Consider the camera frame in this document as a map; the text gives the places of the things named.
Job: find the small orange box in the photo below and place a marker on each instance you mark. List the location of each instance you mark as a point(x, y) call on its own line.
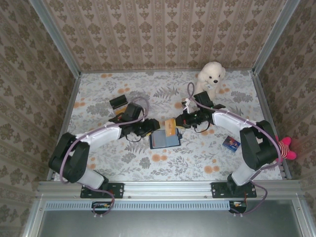
point(170, 127)

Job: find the blue card holder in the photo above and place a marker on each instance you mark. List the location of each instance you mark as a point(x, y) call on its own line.
point(163, 142)

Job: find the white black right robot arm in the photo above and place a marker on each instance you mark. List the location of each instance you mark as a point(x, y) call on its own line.
point(227, 121)

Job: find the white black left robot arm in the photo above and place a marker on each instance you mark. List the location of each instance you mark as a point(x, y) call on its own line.
point(103, 135)

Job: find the orange card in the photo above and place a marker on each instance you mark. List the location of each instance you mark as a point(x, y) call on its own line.
point(119, 114)

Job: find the small blue card box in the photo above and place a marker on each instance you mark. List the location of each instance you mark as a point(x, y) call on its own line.
point(231, 143)

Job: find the floral table cloth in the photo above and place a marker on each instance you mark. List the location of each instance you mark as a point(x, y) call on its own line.
point(172, 163)

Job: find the white plush dog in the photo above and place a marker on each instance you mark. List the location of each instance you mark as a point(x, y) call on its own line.
point(209, 74)

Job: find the small black controller board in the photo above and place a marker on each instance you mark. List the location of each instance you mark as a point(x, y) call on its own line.
point(100, 206)
point(238, 205)

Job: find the grey metal lower panel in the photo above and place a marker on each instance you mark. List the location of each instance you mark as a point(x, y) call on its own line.
point(168, 223)

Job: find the pink striped plush doll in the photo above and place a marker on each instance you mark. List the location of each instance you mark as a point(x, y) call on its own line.
point(287, 149)

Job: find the aluminium front frame rail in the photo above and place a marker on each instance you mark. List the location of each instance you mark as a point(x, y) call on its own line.
point(168, 188)

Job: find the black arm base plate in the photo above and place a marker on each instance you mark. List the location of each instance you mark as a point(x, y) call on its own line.
point(116, 190)
point(218, 190)

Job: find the aluminium side frame rail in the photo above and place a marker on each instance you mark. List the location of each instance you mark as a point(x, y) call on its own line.
point(66, 113)
point(266, 106)

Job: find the aluminium frame post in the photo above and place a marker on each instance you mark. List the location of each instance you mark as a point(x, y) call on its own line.
point(274, 37)
point(55, 37)

